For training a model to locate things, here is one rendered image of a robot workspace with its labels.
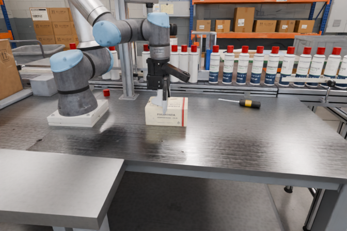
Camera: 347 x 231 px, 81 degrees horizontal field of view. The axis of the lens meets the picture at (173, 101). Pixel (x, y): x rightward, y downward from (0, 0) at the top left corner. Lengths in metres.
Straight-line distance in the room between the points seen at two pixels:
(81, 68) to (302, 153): 0.81
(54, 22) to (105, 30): 4.17
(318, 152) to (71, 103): 0.86
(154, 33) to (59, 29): 4.12
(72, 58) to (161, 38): 0.33
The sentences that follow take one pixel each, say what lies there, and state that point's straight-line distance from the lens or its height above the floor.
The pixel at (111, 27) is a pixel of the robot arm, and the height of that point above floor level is 1.20.
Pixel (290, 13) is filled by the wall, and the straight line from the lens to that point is 6.03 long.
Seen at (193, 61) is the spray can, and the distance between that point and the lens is 1.12.
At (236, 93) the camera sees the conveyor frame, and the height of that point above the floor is 0.84.
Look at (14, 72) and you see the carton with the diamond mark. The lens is 1.37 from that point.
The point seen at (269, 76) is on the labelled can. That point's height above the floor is 0.93.
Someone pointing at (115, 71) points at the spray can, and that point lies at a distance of 1.24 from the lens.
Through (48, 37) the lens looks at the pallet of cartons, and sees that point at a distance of 4.92.
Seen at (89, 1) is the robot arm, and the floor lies 1.27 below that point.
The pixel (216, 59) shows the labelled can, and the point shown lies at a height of 1.02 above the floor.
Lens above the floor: 1.22
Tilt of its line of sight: 22 degrees down
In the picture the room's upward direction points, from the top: straight up
